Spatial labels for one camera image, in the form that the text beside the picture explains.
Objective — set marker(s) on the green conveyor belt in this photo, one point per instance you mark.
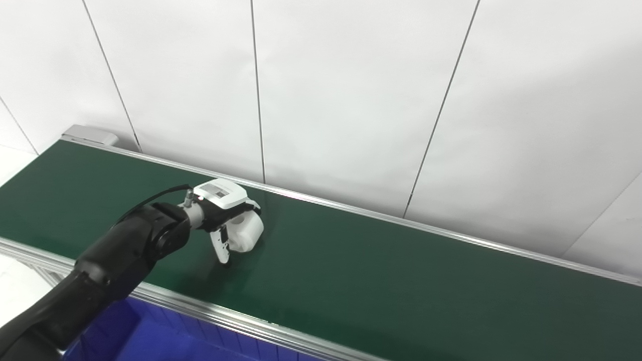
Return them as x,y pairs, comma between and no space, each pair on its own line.
376,271
225,314

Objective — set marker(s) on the blue plastic bin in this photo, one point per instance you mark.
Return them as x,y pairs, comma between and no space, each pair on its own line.
150,336

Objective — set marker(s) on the white cylindrical plastic part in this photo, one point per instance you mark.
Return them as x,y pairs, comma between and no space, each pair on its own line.
248,235

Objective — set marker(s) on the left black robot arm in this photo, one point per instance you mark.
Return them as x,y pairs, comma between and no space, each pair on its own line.
110,255

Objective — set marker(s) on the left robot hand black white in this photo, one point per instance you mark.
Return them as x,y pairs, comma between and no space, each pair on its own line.
220,193

